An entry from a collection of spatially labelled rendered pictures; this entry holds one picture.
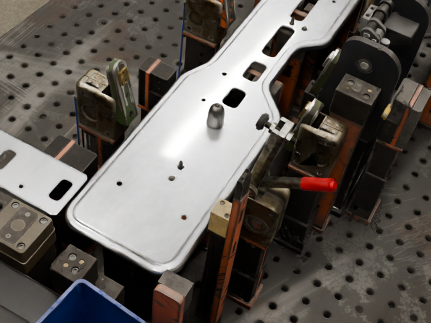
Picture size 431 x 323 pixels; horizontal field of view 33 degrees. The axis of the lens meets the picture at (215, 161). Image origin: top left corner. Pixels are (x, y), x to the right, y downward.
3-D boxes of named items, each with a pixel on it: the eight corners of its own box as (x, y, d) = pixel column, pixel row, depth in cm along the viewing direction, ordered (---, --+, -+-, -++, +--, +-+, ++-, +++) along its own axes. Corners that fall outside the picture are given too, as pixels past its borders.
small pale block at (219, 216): (202, 300, 145) (220, 196, 116) (217, 309, 144) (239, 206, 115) (193, 314, 142) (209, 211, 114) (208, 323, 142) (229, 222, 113)
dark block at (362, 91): (302, 204, 162) (346, 72, 129) (330, 218, 160) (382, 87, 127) (292, 220, 159) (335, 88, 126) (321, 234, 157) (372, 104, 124)
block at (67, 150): (70, 210, 155) (59, 125, 133) (113, 234, 152) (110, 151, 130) (42, 242, 149) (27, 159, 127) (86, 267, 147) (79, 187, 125)
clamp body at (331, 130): (276, 210, 160) (308, 95, 131) (322, 233, 158) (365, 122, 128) (256, 240, 155) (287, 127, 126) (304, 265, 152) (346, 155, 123)
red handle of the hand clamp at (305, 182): (254, 167, 120) (338, 170, 110) (259, 177, 121) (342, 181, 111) (242, 184, 118) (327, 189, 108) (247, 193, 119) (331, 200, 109)
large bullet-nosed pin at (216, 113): (211, 119, 137) (214, 95, 132) (225, 126, 136) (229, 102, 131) (202, 129, 135) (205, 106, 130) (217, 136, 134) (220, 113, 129)
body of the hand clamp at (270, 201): (233, 272, 149) (257, 170, 122) (262, 288, 148) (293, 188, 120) (220, 294, 146) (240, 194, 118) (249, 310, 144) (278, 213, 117)
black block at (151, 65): (142, 138, 170) (144, 46, 147) (181, 157, 167) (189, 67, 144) (123, 160, 165) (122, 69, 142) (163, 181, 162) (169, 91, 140)
